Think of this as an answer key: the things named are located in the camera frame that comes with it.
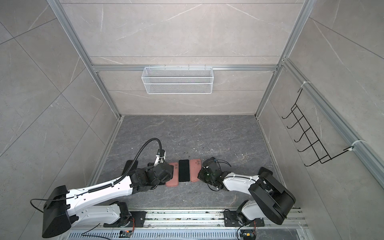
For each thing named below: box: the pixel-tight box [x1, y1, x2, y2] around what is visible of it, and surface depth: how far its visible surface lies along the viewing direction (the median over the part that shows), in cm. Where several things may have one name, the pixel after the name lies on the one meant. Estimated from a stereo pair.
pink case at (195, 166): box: [190, 158, 202, 183], surface depth 92 cm
